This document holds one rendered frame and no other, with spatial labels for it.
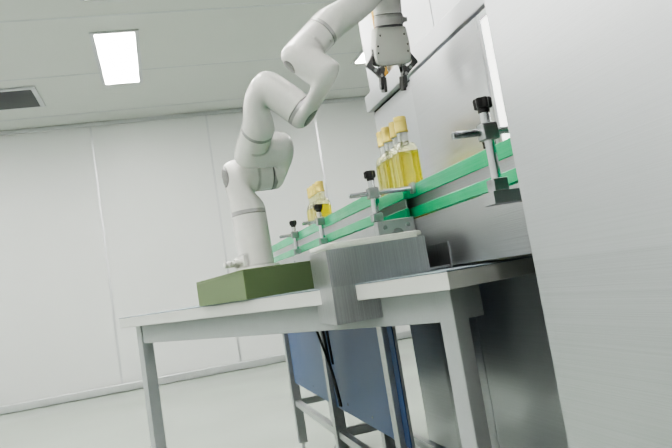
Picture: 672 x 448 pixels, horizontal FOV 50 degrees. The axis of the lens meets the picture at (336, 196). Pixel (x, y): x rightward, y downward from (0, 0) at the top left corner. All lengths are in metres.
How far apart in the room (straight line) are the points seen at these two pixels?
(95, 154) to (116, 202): 0.54
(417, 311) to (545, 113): 0.68
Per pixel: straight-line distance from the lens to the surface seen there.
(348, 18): 1.83
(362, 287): 1.49
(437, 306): 1.41
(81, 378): 7.69
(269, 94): 1.81
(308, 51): 1.78
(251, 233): 1.96
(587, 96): 0.80
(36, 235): 7.75
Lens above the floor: 0.77
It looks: 6 degrees up
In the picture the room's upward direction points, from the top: 9 degrees counter-clockwise
